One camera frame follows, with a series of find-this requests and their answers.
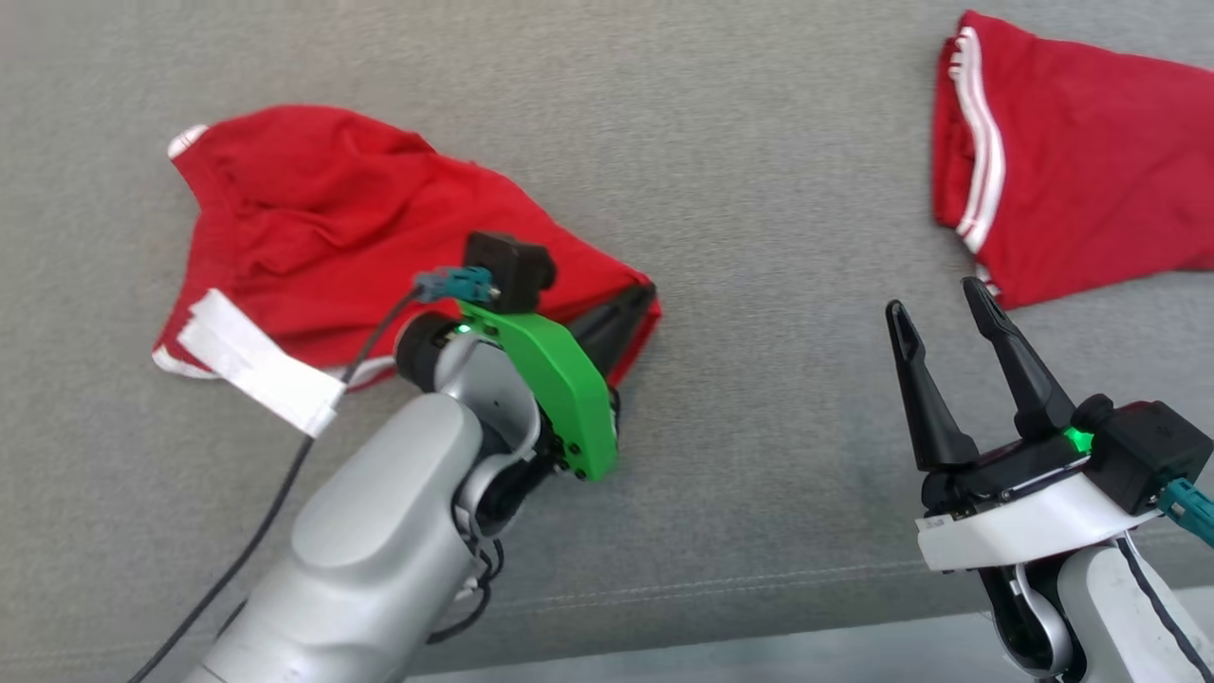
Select red white-trimmed Bulls jersey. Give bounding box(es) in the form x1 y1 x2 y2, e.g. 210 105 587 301
931 9 1214 311

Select teal right cable connector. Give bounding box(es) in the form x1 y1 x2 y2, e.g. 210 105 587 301
1159 477 1214 549

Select grey fabric sofa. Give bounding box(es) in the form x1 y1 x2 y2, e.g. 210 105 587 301
0 0 1214 683

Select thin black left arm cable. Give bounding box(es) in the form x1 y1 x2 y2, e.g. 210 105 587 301
427 531 506 648

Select red Bulls 23 shorts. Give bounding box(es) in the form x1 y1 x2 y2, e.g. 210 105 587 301
152 104 663 439

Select thick black left camera cable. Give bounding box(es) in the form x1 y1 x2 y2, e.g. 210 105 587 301
126 285 423 683

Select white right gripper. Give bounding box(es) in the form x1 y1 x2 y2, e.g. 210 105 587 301
885 276 1164 573

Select teal left cable connector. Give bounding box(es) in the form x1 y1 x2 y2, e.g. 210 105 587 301
414 268 496 305

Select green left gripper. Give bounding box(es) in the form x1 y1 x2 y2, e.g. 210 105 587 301
455 282 659 482

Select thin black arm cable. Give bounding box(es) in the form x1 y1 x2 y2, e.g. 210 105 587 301
427 531 506 648
1117 533 1198 683

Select teal cable connector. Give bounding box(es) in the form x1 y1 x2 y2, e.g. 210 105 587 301
414 268 496 305
1159 477 1214 549

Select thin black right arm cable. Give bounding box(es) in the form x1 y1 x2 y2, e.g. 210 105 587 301
1117 533 1198 683

